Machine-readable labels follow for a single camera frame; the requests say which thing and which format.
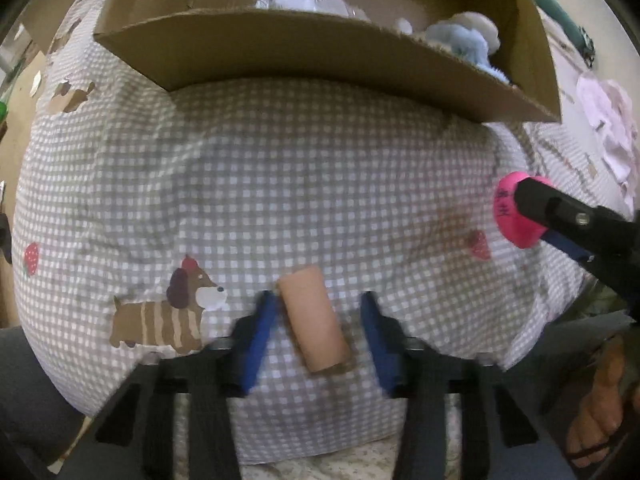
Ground white plush toy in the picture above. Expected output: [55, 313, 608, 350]
[447, 10, 502, 56]

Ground blue plush toy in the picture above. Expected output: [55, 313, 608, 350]
[425, 19, 513, 87]

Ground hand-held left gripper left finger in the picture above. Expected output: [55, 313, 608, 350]
[92, 290, 278, 480]

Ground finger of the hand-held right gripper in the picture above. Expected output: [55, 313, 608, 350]
[514, 177, 627, 257]
[541, 229, 597, 264]

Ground person's grey trousers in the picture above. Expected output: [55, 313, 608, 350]
[0, 327, 86, 466]

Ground tan cardboard tube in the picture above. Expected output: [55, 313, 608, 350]
[276, 265, 352, 374]

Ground pink crumpled cloth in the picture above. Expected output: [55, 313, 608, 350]
[575, 71, 639, 211]

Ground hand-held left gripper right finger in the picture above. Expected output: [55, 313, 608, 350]
[360, 290, 541, 480]

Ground grey checked printed blanket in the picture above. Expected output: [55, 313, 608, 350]
[12, 0, 640, 466]

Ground brown cardboard box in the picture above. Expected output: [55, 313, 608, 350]
[93, 0, 562, 123]

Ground black and white patterned cloth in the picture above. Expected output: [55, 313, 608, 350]
[579, 29, 599, 69]

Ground person's foot in sandal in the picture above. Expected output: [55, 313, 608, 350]
[566, 334, 632, 467]

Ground floral bed sheet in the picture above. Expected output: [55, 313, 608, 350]
[235, 442, 416, 480]

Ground pink soft ball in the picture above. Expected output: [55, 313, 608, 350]
[492, 171, 555, 250]

